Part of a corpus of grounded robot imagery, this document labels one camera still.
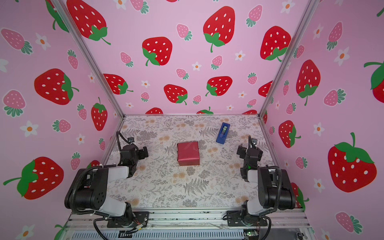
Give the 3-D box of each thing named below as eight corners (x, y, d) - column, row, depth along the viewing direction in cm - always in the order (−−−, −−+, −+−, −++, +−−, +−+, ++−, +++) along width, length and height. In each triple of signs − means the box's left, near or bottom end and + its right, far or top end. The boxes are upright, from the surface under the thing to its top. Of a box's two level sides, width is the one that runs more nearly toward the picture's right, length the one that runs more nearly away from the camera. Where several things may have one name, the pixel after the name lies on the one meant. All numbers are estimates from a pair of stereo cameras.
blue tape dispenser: (216, 142, 107) (217, 136, 101) (221, 128, 115) (222, 122, 110) (224, 144, 106) (225, 138, 100) (229, 130, 114) (230, 124, 108)
